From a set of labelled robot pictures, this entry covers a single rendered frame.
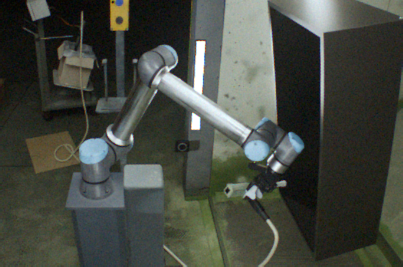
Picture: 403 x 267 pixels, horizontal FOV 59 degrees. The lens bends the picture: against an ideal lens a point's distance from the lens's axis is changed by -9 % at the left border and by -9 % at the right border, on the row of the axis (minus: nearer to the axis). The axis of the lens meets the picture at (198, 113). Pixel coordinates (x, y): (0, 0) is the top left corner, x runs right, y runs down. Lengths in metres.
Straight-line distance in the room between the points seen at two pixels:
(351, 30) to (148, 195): 1.10
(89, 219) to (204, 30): 1.30
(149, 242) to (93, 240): 1.65
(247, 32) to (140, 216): 2.06
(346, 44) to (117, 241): 1.53
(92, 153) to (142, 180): 1.44
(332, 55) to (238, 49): 1.16
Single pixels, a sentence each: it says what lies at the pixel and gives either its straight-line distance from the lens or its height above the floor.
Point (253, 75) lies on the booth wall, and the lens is 2.57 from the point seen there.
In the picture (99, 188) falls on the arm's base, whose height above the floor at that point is 0.70.
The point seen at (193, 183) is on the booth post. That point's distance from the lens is 2.91.
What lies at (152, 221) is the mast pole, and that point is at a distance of 0.50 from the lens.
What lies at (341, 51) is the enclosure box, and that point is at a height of 1.57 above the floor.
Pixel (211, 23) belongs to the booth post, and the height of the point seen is 1.38.
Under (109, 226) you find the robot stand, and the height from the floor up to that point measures 0.49.
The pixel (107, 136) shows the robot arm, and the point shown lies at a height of 0.92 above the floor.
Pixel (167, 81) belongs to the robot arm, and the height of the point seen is 1.34.
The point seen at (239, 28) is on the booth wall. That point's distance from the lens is 2.44.
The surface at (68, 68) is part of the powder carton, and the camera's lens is 4.02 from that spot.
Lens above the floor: 1.92
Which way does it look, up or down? 27 degrees down
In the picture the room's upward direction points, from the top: 4 degrees clockwise
